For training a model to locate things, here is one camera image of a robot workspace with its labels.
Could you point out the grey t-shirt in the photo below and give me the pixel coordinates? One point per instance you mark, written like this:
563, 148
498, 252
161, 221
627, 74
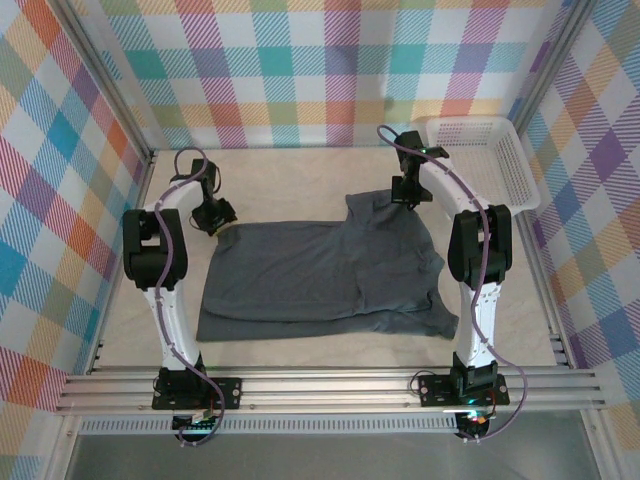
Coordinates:
300, 275

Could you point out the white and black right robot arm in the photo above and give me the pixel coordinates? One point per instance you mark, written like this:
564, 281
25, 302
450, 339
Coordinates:
465, 320

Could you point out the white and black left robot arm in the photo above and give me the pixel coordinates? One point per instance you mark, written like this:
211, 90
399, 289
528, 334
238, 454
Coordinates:
177, 325

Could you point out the white plastic mesh basket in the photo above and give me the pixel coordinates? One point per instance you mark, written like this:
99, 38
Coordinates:
500, 165

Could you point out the aluminium table side rail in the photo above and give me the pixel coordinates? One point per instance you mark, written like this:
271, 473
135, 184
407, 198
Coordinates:
540, 280

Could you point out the aluminium corner post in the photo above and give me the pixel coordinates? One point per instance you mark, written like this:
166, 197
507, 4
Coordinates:
112, 85
550, 65

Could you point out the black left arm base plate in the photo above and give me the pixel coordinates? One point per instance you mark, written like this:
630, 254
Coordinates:
230, 392

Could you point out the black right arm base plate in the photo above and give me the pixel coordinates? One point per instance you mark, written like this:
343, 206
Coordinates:
432, 390

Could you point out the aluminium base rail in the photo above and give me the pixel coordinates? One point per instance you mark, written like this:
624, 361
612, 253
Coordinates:
325, 390

